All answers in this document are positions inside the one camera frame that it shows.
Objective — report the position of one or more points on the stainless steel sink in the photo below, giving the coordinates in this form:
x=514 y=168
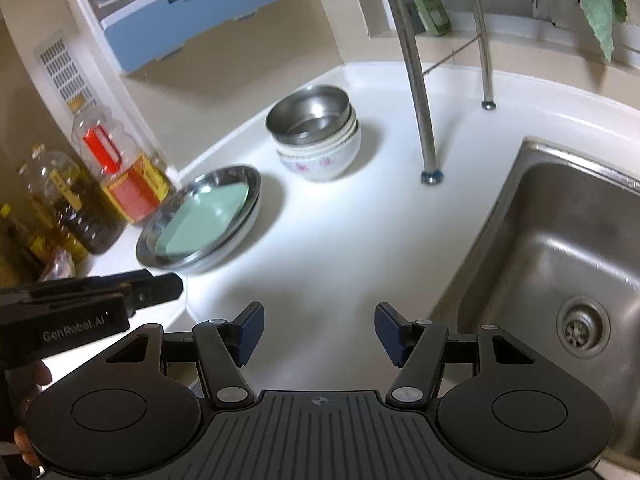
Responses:
x=540 y=240

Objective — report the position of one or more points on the person's left hand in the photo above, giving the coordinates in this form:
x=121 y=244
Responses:
x=32 y=375

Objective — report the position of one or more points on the steel faucet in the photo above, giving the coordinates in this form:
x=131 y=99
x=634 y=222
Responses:
x=417 y=85

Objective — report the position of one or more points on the stainless steel plate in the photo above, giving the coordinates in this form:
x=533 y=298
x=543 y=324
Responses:
x=165 y=210

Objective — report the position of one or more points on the sink drain strainer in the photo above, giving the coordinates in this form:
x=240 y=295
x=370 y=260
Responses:
x=582 y=327

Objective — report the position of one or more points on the clear oil bottle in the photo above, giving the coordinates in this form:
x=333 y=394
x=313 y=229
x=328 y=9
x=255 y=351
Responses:
x=27 y=245

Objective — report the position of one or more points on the white floral bowl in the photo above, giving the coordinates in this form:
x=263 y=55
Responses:
x=320 y=165

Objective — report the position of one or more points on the stainless steel bowl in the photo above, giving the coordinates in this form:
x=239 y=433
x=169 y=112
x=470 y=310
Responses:
x=310 y=110

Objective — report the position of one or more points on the blue white water heater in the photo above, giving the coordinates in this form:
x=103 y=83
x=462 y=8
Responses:
x=200 y=10

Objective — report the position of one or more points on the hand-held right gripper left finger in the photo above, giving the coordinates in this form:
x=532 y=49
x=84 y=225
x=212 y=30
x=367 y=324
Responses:
x=252 y=331

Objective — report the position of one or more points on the green leaf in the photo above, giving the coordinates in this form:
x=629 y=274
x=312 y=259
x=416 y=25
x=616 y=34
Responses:
x=600 y=15

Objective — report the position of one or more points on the cream bowl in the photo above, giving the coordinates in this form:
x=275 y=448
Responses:
x=355 y=129
x=352 y=119

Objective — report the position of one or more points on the thin steel pipe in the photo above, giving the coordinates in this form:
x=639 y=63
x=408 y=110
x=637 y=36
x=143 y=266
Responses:
x=482 y=35

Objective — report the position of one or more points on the green square plate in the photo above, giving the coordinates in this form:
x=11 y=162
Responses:
x=205 y=220

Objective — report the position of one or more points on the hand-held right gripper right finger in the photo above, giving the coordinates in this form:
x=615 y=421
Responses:
x=387 y=332

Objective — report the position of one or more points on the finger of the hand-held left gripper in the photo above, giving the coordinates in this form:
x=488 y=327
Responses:
x=160 y=286
x=75 y=284

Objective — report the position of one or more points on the dark liquid plastic bottle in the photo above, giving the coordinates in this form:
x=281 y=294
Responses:
x=80 y=210

